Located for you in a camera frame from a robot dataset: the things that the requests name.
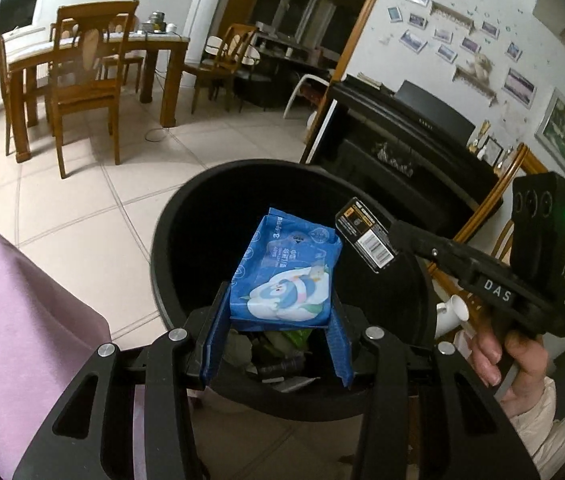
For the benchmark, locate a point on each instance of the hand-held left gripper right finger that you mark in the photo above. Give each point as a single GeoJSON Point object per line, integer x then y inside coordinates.
{"type": "Point", "coordinates": [340, 352]}

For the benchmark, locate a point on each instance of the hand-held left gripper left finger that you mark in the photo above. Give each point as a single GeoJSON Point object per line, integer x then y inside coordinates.
{"type": "Point", "coordinates": [215, 332]}

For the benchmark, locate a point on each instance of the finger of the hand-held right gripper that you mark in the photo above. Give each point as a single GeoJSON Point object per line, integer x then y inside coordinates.
{"type": "Point", "coordinates": [427, 247]}

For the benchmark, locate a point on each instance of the black barcode card packet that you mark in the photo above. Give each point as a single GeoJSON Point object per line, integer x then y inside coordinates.
{"type": "Point", "coordinates": [362, 230]}

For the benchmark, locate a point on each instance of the blue wet wipes packet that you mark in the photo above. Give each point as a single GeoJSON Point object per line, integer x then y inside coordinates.
{"type": "Point", "coordinates": [282, 270]}

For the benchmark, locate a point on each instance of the black trash bin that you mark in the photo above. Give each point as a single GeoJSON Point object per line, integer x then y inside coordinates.
{"type": "Point", "coordinates": [197, 220]}

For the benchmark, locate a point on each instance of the person's right forearm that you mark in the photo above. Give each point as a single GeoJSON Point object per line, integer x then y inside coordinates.
{"type": "Point", "coordinates": [552, 435]}

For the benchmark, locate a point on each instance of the person's right hand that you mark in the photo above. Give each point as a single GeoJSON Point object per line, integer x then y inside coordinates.
{"type": "Point", "coordinates": [527, 365]}

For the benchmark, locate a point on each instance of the green wrapper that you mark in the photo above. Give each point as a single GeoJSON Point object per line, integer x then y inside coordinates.
{"type": "Point", "coordinates": [297, 337]}

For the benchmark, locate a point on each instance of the curved wooden chair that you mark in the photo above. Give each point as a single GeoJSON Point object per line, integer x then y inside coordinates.
{"type": "Point", "coordinates": [482, 215]}

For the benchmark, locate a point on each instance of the black cylindrical item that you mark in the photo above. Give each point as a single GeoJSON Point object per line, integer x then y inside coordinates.
{"type": "Point", "coordinates": [280, 365]}

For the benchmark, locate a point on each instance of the trophies and small frames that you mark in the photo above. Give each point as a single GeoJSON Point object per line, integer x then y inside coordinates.
{"type": "Point", "coordinates": [487, 147]}

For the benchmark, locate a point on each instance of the black upright piano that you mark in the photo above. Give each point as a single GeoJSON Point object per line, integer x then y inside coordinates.
{"type": "Point", "coordinates": [437, 125]}

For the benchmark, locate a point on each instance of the white board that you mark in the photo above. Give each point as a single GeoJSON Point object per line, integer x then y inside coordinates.
{"type": "Point", "coordinates": [323, 127]}

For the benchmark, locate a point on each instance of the beige plush toy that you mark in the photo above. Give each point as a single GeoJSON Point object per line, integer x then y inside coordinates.
{"type": "Point", "coordinates": [479, 64]}

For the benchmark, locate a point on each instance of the purple blanket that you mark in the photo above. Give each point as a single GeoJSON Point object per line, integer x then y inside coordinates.
{"type": "Point", "coordinates": [22, 335]}

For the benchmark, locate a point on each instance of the white plastic stool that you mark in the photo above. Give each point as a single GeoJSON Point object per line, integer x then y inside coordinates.
{"type": "Point", "coordinates": [307, 85]}

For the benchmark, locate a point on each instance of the kitchen counter shelf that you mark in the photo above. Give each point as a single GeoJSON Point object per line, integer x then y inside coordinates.
{"type": "Point", "coordinates": [292, 42]}

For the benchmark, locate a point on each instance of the wooden dining table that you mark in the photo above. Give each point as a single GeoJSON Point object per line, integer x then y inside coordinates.
{"type": "Point", "coordinates": [170, 75]}

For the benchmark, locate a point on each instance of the wooden dining chair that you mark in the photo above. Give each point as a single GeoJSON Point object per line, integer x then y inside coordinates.
{"type": "Point", "coordinates": [5, 90]}
{"type": "Point", "coordinates": [82, 95]}

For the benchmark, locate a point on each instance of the wooden chair with white cushion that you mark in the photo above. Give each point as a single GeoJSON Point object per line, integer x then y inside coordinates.
{"type": "Point", "coordinates": [222, 55]}

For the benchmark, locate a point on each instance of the metal pots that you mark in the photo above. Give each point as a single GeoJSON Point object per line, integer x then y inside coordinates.
{"type": "Point", "coordinates": [157, 22]}

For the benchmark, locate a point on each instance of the white standing air conditioner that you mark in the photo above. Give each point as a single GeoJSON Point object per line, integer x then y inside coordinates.
{"type": "Point", "coordinates": [207, 10]}

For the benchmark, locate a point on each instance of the wooden wall shelf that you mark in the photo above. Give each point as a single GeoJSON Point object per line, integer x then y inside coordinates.
{"type": "Point", "coordinates": [454, 15]}
{"type": "Point", "coordinates": [477, 85]}

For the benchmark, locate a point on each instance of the group of wall photo prints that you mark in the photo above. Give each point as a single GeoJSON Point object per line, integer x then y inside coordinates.
{"type": "Point", "coordinates": [462, 42]}

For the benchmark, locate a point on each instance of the wooden door frame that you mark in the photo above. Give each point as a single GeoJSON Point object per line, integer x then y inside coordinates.
{"type": "Point", "coordinates": [362, 25]}

